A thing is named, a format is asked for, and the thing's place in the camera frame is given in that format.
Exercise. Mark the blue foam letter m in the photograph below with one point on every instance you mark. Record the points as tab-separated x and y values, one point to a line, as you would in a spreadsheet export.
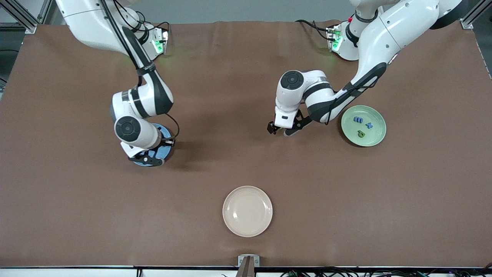
358	120

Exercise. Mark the green foam letter p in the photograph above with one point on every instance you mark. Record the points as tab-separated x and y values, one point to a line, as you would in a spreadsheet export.
361	133

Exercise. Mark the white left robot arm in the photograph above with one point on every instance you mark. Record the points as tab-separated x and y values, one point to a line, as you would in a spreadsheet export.
292	80

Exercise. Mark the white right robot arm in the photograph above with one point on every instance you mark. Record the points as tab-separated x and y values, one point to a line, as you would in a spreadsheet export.
128	129

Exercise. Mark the blue plate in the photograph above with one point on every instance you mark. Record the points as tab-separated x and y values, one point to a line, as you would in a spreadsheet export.
165	132

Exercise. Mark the cream plate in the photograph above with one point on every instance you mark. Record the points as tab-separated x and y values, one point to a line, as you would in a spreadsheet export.
247	211

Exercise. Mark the green plate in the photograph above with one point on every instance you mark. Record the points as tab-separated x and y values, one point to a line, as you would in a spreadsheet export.
373	136

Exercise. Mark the brown table mat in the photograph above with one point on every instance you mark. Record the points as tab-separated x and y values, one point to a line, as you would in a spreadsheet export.
246	173

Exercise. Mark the grey base connector bracket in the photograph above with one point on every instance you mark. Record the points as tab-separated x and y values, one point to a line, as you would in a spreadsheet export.
164	38
333	35

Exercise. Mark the grey metal mount bracket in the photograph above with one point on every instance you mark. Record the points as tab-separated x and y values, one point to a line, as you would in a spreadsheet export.
248	265

